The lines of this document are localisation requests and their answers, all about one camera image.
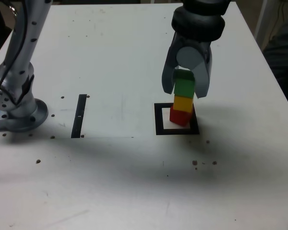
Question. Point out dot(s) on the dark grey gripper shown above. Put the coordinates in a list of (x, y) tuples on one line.
[(192, 44)]

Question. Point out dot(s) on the green cube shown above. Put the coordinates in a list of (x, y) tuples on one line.
[(183, 87)]

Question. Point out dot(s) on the yellow cube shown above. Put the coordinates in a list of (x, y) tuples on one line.
[(182, 103)]

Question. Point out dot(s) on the red cube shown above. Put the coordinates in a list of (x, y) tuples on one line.
[(178, 118)]

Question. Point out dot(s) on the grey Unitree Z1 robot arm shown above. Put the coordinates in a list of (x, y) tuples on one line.
[(26, 48)]

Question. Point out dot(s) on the black tape square outline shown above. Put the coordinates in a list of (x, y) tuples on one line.
[(158, 119)]

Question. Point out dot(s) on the black tape strip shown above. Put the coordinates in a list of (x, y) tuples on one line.
[(78, 115)]

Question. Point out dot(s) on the white post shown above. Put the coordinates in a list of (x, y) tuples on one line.
[(262, 19)]

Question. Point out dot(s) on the chrome chair frame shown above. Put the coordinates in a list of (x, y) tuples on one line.
[(14, 9)]

